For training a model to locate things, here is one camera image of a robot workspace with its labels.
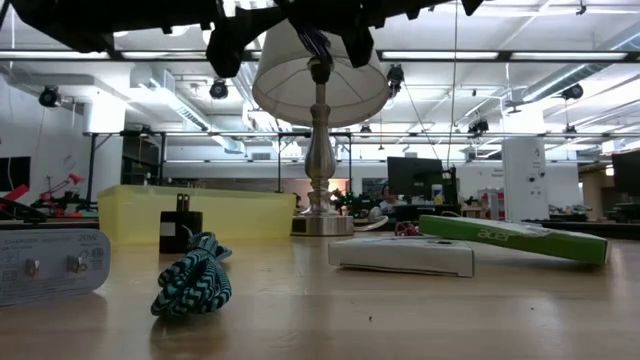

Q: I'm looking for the red cable coil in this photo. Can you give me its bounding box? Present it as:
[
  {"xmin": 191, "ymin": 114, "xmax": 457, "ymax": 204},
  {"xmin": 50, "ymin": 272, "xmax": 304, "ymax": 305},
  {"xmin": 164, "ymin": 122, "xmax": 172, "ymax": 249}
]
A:
[{"xmin": 393, "ymin": 221, "xmax": 422, "ymax": 238}]

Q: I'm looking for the thin hanging cable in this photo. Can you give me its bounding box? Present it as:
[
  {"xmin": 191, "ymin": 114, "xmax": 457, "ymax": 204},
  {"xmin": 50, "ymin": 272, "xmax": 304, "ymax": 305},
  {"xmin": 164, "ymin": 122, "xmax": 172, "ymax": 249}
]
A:
[{"xmin": 446, "ymin": 0, "xmax": 460, "ymax": 166}]

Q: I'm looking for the black metal rack frame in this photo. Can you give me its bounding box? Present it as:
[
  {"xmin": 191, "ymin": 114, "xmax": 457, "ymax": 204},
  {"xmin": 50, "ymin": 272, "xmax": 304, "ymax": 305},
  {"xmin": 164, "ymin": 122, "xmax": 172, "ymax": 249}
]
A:
[{"xmin": 82, "ymin": 130, "xmax": 167, "ymax": 211}]

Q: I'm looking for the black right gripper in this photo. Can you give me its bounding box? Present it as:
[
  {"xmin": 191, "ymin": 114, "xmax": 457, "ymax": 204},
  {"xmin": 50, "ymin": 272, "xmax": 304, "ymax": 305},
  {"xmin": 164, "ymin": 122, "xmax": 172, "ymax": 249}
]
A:
[{"xmin": 379, "ymin": 0, "xmax": 485, "ymax": 21}]

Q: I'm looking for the white acer box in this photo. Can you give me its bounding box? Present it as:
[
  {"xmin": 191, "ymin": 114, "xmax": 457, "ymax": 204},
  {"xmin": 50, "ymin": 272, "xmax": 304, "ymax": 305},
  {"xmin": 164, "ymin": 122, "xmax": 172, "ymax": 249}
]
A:
[{"xmin": 328, "ymin": 236, "xmax": 475, "ymax": 278}]

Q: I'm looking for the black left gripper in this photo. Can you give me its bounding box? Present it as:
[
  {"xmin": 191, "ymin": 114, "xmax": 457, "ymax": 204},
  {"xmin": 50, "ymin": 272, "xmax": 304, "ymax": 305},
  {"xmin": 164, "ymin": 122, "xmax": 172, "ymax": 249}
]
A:
[{"xmin": 206, "ymin": 0, "xmax": 382, "ymax": 79}]

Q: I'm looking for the red desk lamp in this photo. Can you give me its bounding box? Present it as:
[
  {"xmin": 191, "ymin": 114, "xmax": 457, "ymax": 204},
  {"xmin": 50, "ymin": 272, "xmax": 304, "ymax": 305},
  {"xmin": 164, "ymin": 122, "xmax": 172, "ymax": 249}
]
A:
[{"xmin": 30, "ymin": 172, "xmax": 87, "ymax": 219}]

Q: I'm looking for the white power adapter with prongs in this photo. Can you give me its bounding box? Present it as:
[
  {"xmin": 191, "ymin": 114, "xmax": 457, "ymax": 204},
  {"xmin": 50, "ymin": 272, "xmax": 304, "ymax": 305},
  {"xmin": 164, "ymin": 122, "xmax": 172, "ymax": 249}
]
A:
[{"xmin": 0, "ymin": 228, "xmax": 112, "ymax": 308}]

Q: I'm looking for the large black monitor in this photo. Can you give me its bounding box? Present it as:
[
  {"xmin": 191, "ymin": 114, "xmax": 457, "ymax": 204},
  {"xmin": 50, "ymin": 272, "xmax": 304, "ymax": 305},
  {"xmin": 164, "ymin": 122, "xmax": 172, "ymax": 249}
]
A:
[{"xmin": 611, "ymin": 149, "xmax": 640, "ymax": 197}]

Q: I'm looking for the striped braided wire bundle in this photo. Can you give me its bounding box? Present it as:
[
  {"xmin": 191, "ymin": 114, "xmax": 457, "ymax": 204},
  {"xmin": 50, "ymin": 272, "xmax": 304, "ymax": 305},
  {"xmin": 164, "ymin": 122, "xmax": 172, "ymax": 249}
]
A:
[{"xmin": 298, "ymin": 27, "xmax": 335, "ymax": 66}]

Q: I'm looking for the white lamp cord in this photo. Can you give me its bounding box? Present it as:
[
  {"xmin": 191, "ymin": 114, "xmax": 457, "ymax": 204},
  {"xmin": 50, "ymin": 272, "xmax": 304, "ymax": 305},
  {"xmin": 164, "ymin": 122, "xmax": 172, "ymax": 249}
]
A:
[{"xmin": 353, "ymin": 215, "xmax": 390, "ymax": 233}]

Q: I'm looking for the green acer box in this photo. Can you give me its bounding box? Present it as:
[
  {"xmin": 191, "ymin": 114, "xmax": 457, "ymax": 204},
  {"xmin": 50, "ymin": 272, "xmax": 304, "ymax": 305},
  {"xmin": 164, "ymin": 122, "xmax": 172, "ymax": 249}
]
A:
[{"xmin": 418, "ymin": 214, "xmax": 612, "ymax": 266}]

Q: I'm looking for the black computer monitor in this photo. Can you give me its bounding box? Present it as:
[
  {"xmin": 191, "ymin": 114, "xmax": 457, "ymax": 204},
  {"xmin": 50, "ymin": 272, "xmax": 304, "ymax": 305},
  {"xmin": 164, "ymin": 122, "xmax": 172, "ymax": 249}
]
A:
[{"xmin": 387, "ymin": 156, "xmax": 445, "ymax": 204}]

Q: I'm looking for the red flat part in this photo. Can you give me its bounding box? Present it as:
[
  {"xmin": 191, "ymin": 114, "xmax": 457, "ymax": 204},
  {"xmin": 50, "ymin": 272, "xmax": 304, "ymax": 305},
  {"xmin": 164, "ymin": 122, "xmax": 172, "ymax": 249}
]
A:
[{"xmin": 0, "ymin": 183, "xmax": 30, "ymax": 205}]

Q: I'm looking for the teal black braided cable bundle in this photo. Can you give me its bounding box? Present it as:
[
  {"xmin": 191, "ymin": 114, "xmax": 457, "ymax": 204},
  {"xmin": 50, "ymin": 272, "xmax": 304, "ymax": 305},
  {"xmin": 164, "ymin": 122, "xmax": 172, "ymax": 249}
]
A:
[{"xmin": 150, "ymin": 231, "xmax": 234, "ymax": 319}]

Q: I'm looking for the white pillar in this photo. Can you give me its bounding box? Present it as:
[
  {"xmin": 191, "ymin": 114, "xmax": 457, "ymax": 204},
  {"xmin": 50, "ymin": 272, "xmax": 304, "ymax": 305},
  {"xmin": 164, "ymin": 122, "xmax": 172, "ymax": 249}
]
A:
[{"xmin": 501, "ymin": 137, "xmax": 550, "ymax": 223}]

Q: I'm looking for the person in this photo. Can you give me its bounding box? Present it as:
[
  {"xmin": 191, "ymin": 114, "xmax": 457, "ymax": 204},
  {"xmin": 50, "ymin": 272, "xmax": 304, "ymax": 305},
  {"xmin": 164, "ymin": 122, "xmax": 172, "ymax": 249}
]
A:
[{"xmin": 377, "ymin": 183, "xmax": 409, "ymax": 214}]

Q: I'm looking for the black wall screen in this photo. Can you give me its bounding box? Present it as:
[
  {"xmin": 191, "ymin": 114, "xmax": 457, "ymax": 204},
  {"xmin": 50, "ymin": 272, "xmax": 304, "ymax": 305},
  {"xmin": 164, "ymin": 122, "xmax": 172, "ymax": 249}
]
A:
[{"xmin": 0, "ymin": 156, "xmax": 32, "ymax": 193}]

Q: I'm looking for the silver table lamp white shade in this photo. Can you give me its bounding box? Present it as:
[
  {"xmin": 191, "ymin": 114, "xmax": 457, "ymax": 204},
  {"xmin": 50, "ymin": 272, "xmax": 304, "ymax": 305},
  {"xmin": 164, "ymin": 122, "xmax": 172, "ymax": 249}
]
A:
[{"xmin": 251, "ymin": 19, "xmax": 391, "ymax": 238}]

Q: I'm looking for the black wall charger plug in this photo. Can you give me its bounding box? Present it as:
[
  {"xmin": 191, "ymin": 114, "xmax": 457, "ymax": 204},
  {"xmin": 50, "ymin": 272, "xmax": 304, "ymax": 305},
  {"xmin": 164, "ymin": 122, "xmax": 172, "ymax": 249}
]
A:
[{"xmin": 158, "ymin": 193, "xmax": 204, "ymax": 255}]

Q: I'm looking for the yellow translucent plastic bin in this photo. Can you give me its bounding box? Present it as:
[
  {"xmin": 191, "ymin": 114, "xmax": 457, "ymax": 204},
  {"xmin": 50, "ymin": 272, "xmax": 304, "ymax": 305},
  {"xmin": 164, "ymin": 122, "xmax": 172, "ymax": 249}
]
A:
[{"xmin": 97, "ymin": 184, "xmax": 297, "ymax": 246}]

